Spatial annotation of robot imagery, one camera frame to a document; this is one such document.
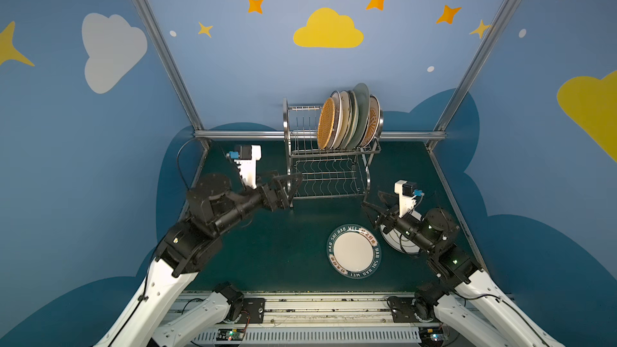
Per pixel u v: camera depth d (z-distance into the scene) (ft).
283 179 1.57
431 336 2.32
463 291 1.63
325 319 2.40
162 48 2.79
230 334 2.31
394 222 2.01
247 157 1.59
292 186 2.94
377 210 1.99
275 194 1.57
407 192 1.94
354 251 2.83
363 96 2.46
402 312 2.43
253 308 2.43
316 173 3.42
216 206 1.30
